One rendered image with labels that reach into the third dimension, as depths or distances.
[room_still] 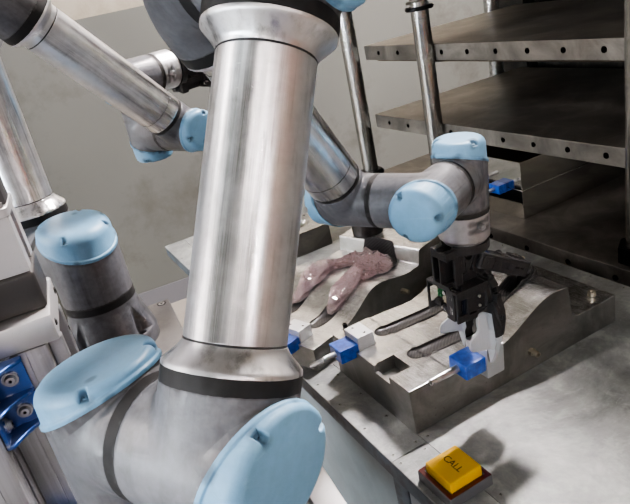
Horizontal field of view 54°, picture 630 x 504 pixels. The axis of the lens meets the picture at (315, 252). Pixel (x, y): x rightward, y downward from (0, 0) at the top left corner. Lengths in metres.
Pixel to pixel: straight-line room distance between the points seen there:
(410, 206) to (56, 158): 2.87
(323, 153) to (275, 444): 0.41
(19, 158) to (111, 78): 0.20
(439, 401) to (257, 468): 0.70
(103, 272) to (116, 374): 0.50
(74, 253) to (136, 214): 2.58
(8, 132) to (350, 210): 0.58
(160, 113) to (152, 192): 2.48
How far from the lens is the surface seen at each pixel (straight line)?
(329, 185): 0.81
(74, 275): 1.04
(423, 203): 0.77
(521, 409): 1.17
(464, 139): 0.88
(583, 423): 1.14
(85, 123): 3.49
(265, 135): 0.49
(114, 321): 1.07
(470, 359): 1.04
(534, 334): 1.23
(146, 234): 3.64
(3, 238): 0.78
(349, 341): 1.20
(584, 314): 1.32
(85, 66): 1.06
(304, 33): 0.51
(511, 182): 1.92
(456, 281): 0.94
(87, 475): 0.59
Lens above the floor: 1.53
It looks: 23 degrees down
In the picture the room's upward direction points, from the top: 13 degrees counter-clockwise
